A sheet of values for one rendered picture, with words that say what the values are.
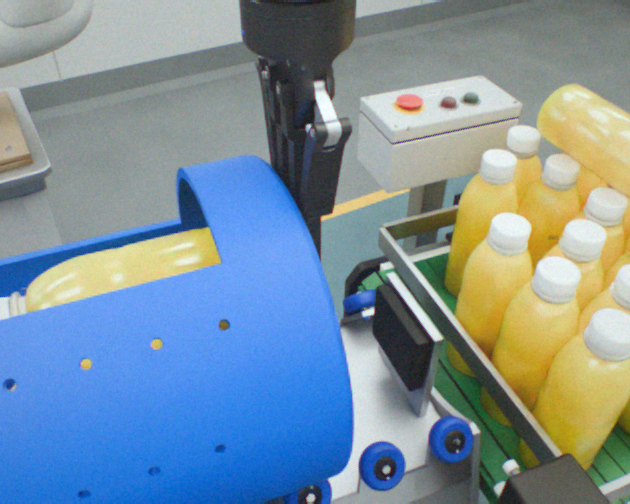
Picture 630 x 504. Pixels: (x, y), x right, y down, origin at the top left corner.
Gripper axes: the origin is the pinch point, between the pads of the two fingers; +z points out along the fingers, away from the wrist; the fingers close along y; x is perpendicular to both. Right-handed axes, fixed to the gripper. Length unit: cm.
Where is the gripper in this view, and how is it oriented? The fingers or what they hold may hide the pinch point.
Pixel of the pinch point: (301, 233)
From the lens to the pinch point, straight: 50.9
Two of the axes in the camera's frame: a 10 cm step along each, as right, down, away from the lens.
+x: -9.3, 2.4, -2.8
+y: -3.7, -6.1, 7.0
